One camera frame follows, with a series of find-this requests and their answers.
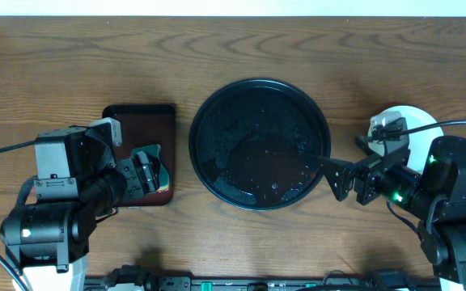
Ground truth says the dark red square tray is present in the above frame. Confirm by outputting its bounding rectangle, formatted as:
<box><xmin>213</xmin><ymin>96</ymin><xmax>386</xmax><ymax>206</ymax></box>
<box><xmin>102</xmin><ymin>103</ymin><xmax>176</xmax><ymax>208</ymax></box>

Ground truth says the green yellow scrub sponge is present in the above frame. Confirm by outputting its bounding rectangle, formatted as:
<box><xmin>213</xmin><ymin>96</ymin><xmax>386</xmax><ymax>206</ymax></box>
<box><xmin>132</xmin><ymin>144</ymin><xmax>170</xmax><ymax>193</ymax></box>

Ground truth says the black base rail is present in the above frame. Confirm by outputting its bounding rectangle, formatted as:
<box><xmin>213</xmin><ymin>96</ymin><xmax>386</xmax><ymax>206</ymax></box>
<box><xmin>82</xmin><ymin>265</ymin><xmax>442</xmax><ymax>291</ymax></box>

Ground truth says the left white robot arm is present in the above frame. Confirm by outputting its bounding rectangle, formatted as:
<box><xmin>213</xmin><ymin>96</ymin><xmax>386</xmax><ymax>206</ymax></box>
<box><xmin>0</xmin><ymin>121</ymin><xmax>163</xmax><ymax>290</ymax></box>

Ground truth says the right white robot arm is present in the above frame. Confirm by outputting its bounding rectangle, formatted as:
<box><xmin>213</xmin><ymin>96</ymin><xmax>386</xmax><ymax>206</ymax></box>
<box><xmin>304</xmin><ymin>136</ymin><xmax>466</xmax><ymax>289</ymax></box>

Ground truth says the round black tray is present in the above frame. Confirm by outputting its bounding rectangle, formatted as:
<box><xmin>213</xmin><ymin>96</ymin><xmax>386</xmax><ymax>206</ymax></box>
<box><xmin>189</xmin><ymin>78</ymin><xmax>332</xmax><ymax>211</ymax></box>

